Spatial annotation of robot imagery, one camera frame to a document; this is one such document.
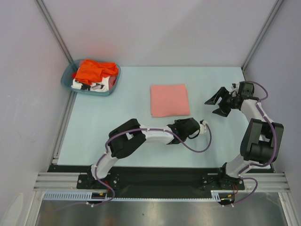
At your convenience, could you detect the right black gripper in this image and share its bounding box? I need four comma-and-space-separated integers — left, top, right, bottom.
205, 87, 238, 117

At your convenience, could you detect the orange t shirt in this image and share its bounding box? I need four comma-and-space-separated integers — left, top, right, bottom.
73, 59, 119, 85

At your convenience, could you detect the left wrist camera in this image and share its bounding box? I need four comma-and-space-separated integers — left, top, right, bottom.
199, 120, 209, 134

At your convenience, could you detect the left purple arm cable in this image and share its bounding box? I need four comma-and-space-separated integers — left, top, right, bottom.
54, 122, 212, 210

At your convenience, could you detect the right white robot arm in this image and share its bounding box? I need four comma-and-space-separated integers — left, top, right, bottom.
205, 82, 284, 189

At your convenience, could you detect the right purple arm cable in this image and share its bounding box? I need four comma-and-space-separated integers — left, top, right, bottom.
221, 81, 277, 208

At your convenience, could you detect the white t shirt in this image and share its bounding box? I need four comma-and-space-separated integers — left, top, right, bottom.
71, 77, 110, 92

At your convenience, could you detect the blue plastic laundry basket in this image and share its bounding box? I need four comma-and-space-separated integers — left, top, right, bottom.
61, 59, 121, 96

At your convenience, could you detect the blue slotted cable duct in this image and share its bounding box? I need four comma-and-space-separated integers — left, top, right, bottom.
43, 191, 92, 201

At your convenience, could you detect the salmon pink t shirt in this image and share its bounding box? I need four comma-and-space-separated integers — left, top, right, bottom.
150, 84, 190, 118

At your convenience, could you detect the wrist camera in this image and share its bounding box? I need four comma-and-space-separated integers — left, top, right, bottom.
199, 120, 209, 134
230, 81, 254, 99

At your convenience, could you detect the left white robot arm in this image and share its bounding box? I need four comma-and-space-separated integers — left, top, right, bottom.
87, 118, 201, 188

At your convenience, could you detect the red garment in basket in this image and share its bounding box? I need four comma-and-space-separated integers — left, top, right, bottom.
109, 76, 118, 87

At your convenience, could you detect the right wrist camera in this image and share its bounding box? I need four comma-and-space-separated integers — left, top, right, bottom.
230, 81, 254, 99

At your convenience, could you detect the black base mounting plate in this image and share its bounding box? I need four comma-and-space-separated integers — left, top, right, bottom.
47, 164, 275, 200

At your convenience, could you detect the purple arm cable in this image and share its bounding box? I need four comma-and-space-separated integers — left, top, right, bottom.
54, 122, 212, 210
221, 81, 277, 208

